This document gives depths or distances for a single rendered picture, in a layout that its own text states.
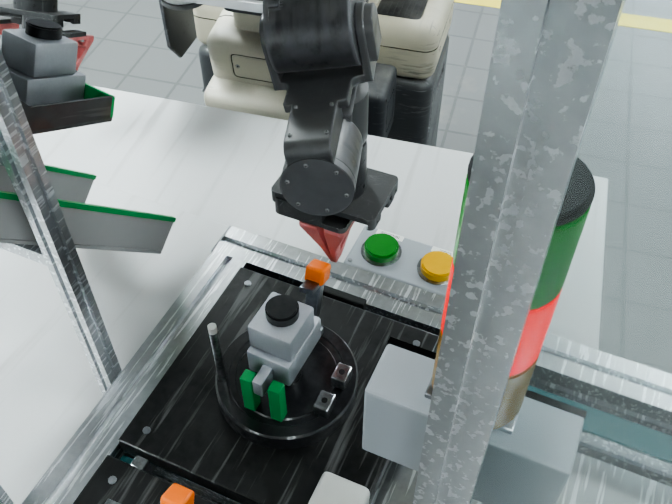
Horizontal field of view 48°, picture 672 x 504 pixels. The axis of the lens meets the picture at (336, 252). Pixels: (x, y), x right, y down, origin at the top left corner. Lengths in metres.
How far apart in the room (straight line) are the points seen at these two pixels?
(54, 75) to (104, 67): 2.32
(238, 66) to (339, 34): 0.85
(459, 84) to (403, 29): 1.29
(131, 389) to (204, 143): 0.52
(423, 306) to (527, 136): 0.61
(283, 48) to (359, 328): 0.34
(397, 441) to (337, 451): 0.26
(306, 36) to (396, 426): 0.29
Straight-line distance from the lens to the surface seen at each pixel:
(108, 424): 0.79
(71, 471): 0.77
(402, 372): 0.45
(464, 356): 0.32
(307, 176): 0.55
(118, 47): 3.13
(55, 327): 1.00
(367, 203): 0.67
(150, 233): 0.84
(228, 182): 1.13
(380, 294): 0.85
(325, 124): 0.55
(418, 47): 1.58
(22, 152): 0.63
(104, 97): 0.71
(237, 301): 0.83
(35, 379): 0.96
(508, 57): 0.22
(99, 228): 0.77
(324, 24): 0.57
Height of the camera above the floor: 1.61
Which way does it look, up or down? 48 degrees down
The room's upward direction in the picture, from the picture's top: straight up
